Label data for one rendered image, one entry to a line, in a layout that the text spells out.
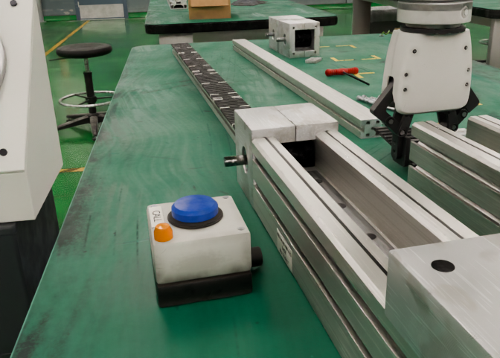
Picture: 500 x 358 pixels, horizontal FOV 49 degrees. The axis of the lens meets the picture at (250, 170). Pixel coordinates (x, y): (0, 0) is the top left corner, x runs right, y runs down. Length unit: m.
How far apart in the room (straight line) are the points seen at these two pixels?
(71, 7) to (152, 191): 11.04
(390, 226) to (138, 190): 0.34
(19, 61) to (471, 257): 0.56
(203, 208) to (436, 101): 0.36
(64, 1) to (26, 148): 11.07
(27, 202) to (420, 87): 0.47
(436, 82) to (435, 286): 0.46
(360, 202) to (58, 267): 0.29
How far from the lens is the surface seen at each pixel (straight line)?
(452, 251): 0.30
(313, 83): 1.10
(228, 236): 0.44
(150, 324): 0.45
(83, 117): 3.80
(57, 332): 0.47
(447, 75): 0.70
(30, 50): 0.71
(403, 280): 0.28
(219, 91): 1.04
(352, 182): 0.52
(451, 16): 0.67
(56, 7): 11.73
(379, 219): 0.48
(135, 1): 11.54
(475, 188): 0.57
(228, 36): 2.70
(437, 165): 0.62
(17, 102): 0.67
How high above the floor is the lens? 1.05
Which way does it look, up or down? 21 degrees down
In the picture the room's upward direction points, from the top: 2 degrees counter-clockwise
